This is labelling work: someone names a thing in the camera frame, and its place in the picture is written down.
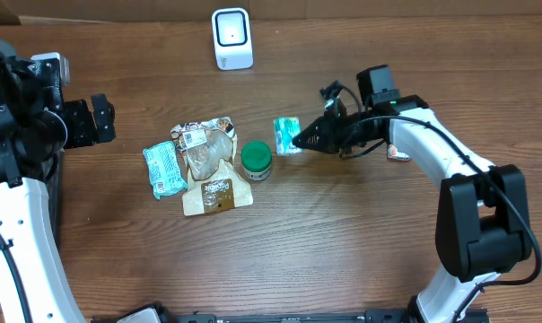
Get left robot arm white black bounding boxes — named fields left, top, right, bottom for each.
left=0, top=39, right=116, bottom=322

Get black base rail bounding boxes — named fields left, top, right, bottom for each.
left=90, top=301, right=422, bottom=323

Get teal tissue pack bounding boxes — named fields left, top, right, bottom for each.
left=274, top=117, right=302, bottom=156

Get green lid jar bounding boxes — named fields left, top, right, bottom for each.
left=240, top=141, right=273, bottom=181

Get orange Kleenex tissue pack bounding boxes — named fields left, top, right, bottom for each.
left=387, top=144, right=411, bottom=162

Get beige brown food pouch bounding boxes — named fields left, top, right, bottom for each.
left=170, top=117, right=253, bottom=216

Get teal snack packet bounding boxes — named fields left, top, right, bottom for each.
left=143, top=141, right=188, bottom=200

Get white barcode scanner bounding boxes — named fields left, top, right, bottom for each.
left=212, top=7, right=254, bottom=71

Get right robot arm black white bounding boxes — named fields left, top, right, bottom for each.
left=293, top=65, right=542, bottom=322

